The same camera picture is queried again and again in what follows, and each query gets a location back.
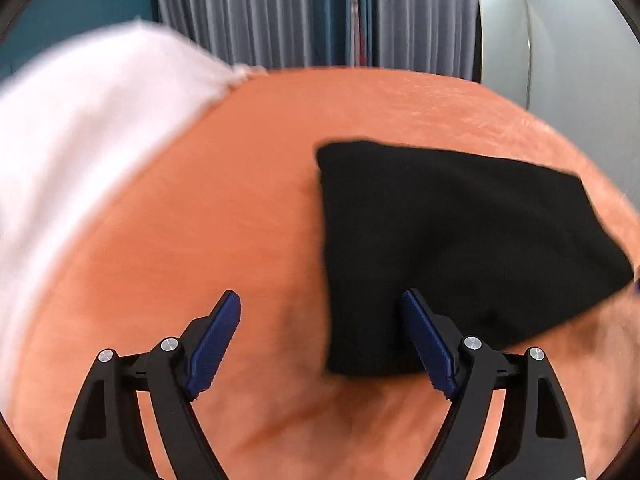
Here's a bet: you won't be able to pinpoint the grey pleated curtain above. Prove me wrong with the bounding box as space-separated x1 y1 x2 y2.
150 0 482 82

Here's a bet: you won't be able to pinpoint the black pants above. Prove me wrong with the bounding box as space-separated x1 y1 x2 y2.
315 137 636 377

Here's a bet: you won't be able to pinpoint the white quilt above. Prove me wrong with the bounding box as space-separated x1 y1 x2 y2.
0 17 269 403

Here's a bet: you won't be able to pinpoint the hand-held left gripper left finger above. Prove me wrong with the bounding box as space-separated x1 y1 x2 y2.
57 289 242 480

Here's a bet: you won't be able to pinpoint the white door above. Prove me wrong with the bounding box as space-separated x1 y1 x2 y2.
477 0 532 108

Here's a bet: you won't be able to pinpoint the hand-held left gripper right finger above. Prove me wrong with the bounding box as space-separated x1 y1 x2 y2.
401 287 587 480

